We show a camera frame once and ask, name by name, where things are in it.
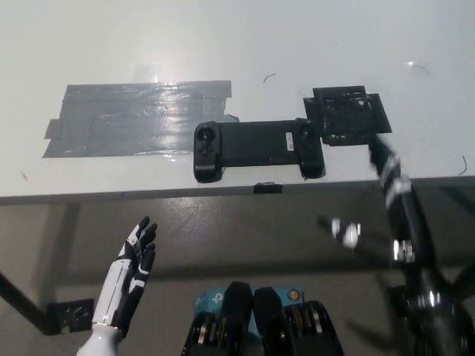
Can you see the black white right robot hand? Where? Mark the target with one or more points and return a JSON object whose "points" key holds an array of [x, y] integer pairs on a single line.
{"points": [[408, 215]]}

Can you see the black tape square patch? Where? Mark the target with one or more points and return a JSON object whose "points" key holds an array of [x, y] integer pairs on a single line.
{"points": [[347, 115]]}

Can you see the grey duct tape patch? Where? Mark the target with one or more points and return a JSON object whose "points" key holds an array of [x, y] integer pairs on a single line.
{"points": [[130, 120]]}

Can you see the black robot torso teal tops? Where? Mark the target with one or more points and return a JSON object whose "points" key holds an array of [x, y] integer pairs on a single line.
{"points": [[267, 326]]}

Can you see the black mobile game controller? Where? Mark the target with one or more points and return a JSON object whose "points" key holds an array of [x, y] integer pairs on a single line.
{"points": [[256, 144]]}

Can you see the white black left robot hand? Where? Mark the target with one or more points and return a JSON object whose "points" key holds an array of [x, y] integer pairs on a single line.
{"points": [[126, 274]]}

